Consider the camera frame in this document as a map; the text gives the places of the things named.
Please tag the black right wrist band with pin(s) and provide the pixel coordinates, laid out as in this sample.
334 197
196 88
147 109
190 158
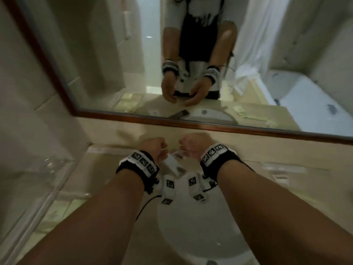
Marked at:
223 162

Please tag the person's left hand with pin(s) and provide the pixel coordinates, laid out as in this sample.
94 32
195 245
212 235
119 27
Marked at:
155 149

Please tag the person's right forearm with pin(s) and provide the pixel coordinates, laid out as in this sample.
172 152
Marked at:
275 218

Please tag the wood framed wall mirror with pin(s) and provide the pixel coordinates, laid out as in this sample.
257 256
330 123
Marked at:
110 52

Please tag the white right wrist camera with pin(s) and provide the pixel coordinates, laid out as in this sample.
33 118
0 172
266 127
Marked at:
197 187

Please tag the round white sink basin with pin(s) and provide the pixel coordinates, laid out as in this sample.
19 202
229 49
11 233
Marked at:
198 231

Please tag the black wrist band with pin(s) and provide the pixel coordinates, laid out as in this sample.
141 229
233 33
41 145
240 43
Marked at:
138 165
223 162

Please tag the person's left forearm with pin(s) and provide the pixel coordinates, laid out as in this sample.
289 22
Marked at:
91 223

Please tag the person's right hand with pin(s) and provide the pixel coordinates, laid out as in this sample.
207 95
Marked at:
197 144

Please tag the striped cream toiletry packet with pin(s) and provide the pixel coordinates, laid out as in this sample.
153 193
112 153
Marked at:
280 180

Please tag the black left wrist band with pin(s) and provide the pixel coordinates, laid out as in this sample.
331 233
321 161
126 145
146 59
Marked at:
138 165

